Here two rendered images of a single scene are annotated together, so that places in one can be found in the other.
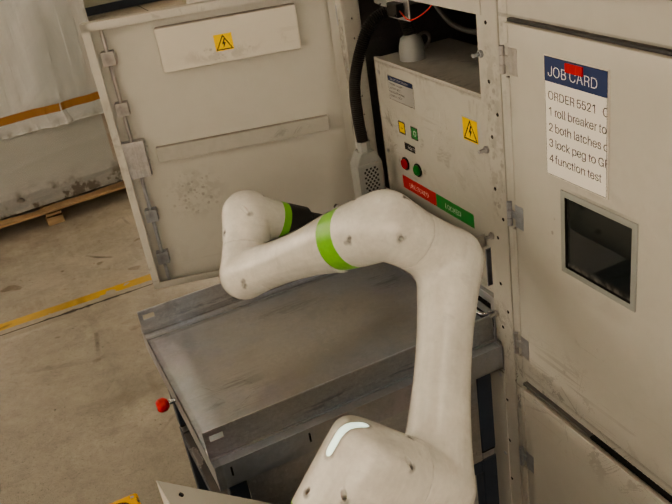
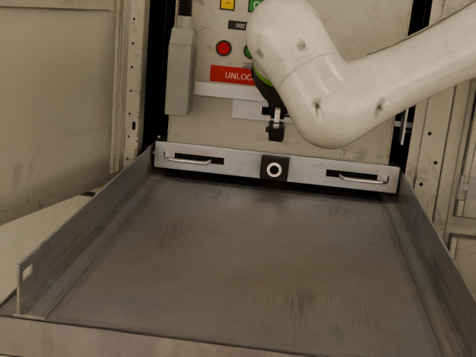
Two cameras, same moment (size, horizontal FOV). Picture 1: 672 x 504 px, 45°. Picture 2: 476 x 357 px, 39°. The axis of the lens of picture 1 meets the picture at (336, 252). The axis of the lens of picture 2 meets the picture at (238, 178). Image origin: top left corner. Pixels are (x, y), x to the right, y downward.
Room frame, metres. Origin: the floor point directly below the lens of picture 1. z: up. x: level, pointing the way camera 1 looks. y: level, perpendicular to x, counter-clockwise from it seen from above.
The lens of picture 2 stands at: (1.23, 1.07, 1.25)
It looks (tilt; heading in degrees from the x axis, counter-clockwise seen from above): 15 degrees down; 296
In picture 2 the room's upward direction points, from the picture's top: 5 degrees clockwise
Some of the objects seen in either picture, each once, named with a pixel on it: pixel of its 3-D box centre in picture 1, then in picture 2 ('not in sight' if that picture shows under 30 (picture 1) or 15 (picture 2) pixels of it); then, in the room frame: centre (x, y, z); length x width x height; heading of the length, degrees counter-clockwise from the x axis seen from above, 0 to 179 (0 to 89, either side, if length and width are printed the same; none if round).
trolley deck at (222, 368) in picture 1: (309, 346); (259, 261); (1.64, 0.10, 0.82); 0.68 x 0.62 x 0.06; 111
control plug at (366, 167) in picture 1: (369, 181); (181, 71); (1.95, -0.12, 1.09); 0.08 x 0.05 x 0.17; 111
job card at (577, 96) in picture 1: (574, 126); not in sight; (1.22, -0.41, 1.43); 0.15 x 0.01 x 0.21; 21
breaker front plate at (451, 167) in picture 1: (432, 176); (287, 50); (1.78, -0.26, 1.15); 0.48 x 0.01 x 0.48; 21
